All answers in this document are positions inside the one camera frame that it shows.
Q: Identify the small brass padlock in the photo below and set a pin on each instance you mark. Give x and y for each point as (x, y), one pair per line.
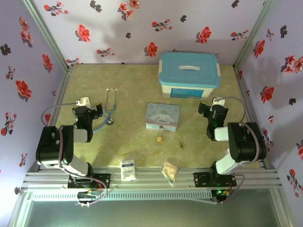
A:
(160, 139)

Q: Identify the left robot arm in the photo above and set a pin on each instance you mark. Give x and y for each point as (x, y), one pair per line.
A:
(54, 146)

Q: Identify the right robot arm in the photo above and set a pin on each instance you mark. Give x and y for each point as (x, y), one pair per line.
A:
(246, 142)

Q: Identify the small dark key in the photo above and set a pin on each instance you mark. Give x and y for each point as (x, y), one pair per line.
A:
(181, 145)

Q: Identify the blue stethoscope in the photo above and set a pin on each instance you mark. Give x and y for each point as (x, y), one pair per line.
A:
(109, 121)

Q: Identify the white storage box blue lid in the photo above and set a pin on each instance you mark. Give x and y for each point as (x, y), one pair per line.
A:
(189, 78)

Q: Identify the blue cartoon tin box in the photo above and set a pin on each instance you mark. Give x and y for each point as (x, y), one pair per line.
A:
(162, 116)

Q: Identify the white paper packet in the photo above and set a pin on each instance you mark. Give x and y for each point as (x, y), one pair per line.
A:
(127, 170)

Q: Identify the clear plastic bag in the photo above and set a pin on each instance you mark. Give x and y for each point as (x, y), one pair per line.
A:
(170, 170)

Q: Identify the right control board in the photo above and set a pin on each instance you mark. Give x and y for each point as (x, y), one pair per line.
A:
(221, 192)

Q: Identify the control board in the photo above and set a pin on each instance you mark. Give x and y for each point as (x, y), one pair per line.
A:
(221, 192)
(88, 195)

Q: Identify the left control board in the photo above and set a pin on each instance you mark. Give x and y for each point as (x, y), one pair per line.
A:
(88, 195)

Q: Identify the silver right wrist bracket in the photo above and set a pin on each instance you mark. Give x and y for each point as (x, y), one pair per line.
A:
(218, 101)

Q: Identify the silver wrist bracket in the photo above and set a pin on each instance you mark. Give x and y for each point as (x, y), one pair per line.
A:
(218, 101)
(83, 102)

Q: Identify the silver left wrist bracket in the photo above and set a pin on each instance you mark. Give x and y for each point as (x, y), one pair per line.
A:
(83, 102)

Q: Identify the aluminium frame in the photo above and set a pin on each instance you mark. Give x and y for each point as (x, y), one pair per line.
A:
(151, 176)

